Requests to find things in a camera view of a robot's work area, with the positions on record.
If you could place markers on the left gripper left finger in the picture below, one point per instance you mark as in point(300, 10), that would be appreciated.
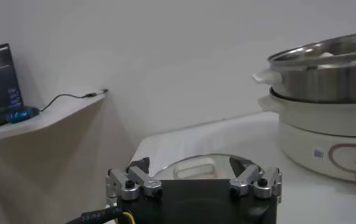
point(141, 179)

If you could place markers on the cream electric cooker base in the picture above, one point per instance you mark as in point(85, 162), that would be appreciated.
point(302, 128)

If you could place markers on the white side desk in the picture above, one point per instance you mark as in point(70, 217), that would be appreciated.
point(43, 118)

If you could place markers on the steel perforated steamer basket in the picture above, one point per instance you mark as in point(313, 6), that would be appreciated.
point(317, 85)

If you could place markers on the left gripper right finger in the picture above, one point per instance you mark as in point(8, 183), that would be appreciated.
point(246, 179)

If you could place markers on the blue computer mouse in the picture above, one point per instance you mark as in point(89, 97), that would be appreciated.
point(22, 114)

